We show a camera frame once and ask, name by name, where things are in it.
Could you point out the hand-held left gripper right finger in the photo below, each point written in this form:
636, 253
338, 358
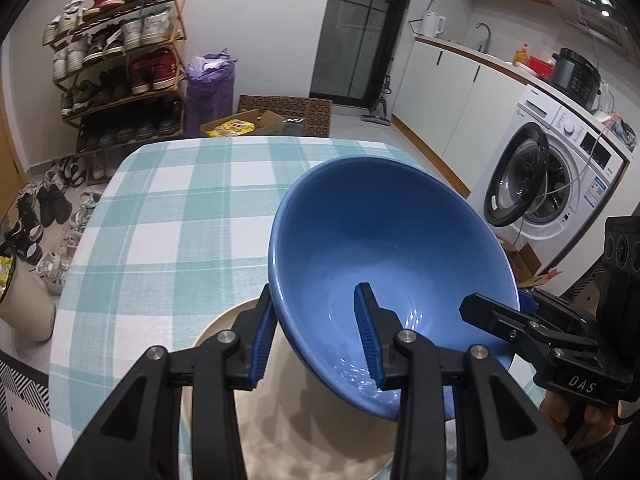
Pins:
367, 335

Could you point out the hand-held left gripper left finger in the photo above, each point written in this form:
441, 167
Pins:
265, 342

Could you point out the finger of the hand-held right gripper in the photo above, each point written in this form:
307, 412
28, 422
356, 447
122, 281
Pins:
550, 310
495, 317

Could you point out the blue bowl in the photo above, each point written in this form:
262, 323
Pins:
400, 240

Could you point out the large cream plate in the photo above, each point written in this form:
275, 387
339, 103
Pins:
310, 435

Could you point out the person's right hand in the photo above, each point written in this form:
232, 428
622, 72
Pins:
560, 412

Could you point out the black white patterned rug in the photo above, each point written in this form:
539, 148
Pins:
585, 285
25, 395

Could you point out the small cardboard box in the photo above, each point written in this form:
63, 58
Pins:
530, 260

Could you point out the teal checked tablecloth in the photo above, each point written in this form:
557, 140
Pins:
165, 240

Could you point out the white washing machine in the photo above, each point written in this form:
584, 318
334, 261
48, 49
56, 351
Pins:
585, 160

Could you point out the dark crumpled cloth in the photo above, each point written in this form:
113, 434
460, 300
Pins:
624, 135

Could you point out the yellow snack packet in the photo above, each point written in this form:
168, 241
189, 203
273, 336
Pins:
232, 127

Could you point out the open cardboard box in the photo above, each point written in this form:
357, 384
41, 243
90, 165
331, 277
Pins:
270, 122

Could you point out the white kitchen cabinets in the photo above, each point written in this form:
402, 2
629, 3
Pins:
440, 100

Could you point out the grey stick vacuum cleaner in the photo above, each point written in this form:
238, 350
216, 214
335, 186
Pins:
380, 110

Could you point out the black pressure cooker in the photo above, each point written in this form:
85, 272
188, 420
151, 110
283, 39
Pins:
575, 77

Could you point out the brown patterned doormat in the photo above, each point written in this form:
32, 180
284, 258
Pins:
300, 109

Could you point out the white trash bin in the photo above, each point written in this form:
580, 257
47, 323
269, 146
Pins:
25, 305

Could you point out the red box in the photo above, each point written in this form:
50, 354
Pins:
542, 66

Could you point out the purple trash bag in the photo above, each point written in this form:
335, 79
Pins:
210, 100

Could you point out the scattered shoes pile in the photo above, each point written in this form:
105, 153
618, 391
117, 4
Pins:
50, 205

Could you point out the yellow bottle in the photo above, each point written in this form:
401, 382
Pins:
521, 55

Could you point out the curved metal faucet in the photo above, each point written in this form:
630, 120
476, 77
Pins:
486, 35

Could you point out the white electric kettle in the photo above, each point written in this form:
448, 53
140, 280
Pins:
430, 25

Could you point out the dark glass door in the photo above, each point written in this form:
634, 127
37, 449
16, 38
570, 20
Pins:
360, 35

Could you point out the steel range hood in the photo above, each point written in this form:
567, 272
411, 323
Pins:
590, 10

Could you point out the wooden shoe rack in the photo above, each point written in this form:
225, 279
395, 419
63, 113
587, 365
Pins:
125, 60

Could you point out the wooden cabinet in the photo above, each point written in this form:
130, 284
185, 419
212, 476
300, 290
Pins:
7, 160

